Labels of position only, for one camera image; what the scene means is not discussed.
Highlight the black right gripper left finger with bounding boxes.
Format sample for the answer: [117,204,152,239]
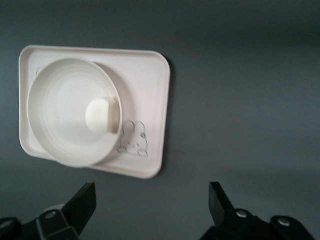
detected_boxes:
[34,181,98,240]

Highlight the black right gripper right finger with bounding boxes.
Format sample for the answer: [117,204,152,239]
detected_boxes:
[199,181,271,240]

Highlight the small white bun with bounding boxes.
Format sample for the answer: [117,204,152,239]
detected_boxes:
[84,97,121,134]

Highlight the round cream plate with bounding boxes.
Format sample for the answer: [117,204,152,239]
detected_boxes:
[25,57,124,168]

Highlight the cream tray with rabbit print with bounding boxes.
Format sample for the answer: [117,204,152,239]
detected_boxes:
[18,44,173,180]

